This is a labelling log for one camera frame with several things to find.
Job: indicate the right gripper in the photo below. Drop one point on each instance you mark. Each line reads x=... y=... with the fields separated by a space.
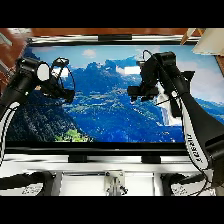
x=143 y=90

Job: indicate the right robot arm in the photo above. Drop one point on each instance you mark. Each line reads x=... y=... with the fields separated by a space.
x=196 y=126

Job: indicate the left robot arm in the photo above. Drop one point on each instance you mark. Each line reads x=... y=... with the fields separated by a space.
x=20 y=86

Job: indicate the brown clothes hanger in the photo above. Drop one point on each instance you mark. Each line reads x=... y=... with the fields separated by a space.
x=188 y=36

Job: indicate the cream folded garment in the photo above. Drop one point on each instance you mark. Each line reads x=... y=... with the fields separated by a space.
x=211 y=41

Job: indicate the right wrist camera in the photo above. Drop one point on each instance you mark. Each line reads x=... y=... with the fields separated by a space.
x=142 y=66

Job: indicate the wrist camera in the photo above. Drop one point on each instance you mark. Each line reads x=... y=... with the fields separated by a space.
x=60 y=65
x=142 y=66

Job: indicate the silver frame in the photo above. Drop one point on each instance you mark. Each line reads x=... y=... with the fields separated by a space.
x=100 y=166

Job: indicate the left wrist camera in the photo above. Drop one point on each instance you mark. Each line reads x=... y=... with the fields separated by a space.
x=60 y=65

